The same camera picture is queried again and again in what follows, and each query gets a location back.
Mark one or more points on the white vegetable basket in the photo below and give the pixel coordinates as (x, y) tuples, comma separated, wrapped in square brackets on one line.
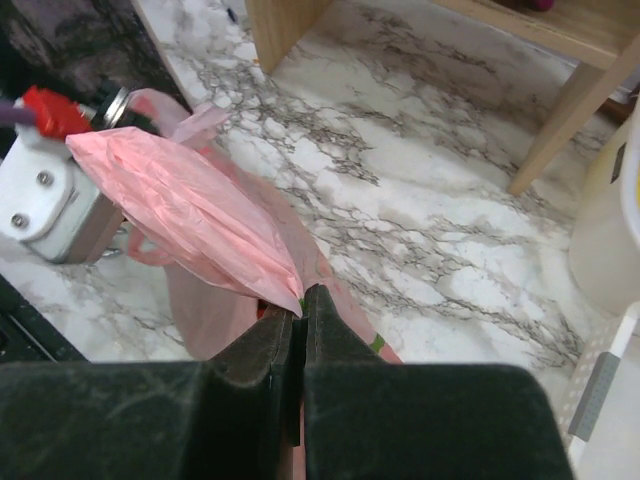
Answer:
[(604, 247)]

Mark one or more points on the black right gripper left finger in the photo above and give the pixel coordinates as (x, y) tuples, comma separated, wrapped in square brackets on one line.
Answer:
[(150, 400)]

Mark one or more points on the canvas tote bag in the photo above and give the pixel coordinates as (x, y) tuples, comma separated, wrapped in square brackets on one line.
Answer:
[(71, 46)]

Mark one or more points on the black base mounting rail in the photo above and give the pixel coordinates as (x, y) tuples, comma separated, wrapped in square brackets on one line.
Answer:
[(26, 335)]

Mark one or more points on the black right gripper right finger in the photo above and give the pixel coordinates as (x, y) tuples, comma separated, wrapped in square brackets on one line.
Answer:
[(430, 410)]

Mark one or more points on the pink plastic grocery bag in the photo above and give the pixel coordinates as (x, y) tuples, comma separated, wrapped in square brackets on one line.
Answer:
[(231, 245)]

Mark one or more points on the wooden shelf unit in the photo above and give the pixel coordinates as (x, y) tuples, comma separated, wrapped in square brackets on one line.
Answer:
[(473, 50)]

